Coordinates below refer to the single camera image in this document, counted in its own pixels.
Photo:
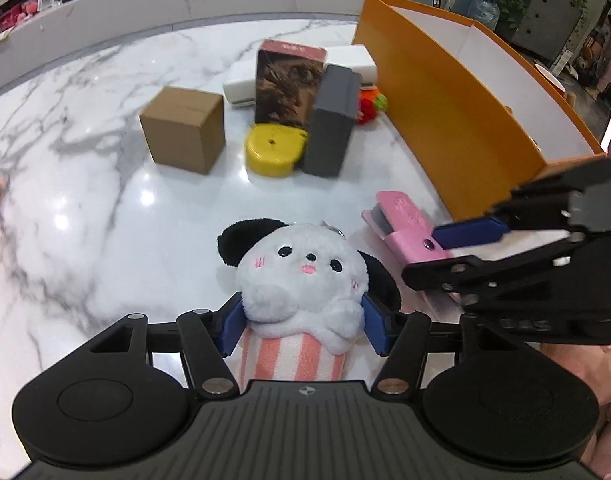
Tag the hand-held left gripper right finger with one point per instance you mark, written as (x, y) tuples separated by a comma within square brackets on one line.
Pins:
[(375, 326)]

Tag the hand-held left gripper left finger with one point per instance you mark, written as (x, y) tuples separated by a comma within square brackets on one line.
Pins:
[(233, 326)]

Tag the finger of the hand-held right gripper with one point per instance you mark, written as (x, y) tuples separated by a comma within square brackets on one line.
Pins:
[(468, 231), (485, 270)]

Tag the pink stapler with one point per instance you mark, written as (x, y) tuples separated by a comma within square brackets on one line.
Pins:
[(405, 220)]

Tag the white dog plush toy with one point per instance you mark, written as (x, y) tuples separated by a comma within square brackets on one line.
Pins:
[(295, 280)]

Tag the orange storage box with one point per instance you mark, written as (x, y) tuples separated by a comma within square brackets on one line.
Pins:
[(435, 95)]

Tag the dark grey box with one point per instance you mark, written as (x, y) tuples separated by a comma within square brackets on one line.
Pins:
[(330, 125)]

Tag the yellow plastic container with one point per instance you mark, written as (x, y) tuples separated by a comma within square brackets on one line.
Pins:
[(273, 152)]

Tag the brown cardboard box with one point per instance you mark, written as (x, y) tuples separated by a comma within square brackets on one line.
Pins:
[(180, 130)]

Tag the person's right forearm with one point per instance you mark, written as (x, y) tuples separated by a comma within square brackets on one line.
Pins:
[(570, 365)]

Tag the red orange plush toy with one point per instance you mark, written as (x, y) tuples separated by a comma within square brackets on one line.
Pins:
[(368, 107)]

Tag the white flat box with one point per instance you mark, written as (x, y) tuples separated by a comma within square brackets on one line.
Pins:
[(350, 59)]

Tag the large water bottle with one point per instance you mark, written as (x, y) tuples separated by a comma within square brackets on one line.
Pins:
[(484, 12)]

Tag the grey drawer cabinet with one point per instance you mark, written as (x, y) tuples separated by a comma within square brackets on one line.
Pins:
[(548, 20)]

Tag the brown picture box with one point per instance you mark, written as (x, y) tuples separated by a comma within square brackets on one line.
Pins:
[(285, 85)]

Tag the curved marble reception counter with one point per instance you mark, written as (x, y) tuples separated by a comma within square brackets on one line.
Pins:
[(185, 5)]

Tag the pink box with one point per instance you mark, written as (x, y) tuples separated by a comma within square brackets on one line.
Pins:
[(15, 15)]

